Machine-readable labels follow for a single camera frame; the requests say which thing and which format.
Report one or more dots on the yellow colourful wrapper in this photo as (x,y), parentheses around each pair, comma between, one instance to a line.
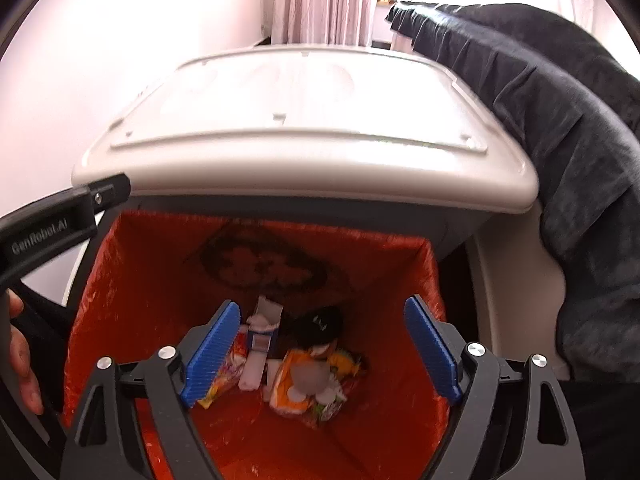
(347,362)

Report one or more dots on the orange white snack bag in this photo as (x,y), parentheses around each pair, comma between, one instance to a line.
(287,385)

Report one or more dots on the white paper stick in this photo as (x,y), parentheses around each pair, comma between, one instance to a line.
(252,372)

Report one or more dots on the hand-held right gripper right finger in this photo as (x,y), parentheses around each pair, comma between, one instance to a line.
(432,350)

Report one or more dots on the person's left hand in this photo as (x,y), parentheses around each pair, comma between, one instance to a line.
(22,355)

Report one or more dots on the blue carton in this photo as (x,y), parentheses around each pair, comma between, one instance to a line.
(262,332)

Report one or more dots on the pink patterned curtain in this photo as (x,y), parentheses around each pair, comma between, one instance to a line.
(325,0)

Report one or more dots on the orange trash bag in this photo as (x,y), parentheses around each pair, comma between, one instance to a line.
(150,285)

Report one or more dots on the dark blue bed blanket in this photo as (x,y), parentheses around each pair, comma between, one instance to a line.
(590,160)

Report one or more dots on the yellow patterned cloth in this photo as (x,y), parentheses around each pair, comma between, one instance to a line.
(387,1)

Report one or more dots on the white bed base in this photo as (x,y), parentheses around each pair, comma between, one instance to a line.
(510,300)

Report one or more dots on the colourful candy wrapper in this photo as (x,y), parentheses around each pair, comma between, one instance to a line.
(227,380)

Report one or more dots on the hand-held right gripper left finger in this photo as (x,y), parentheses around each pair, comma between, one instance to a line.
(212,355)

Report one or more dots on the white plastic bin lid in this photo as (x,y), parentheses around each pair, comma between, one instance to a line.
(300,135)

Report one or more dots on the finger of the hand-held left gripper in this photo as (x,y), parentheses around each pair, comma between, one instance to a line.
(50,225)

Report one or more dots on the black bag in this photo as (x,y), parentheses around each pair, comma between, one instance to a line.
(315,325)

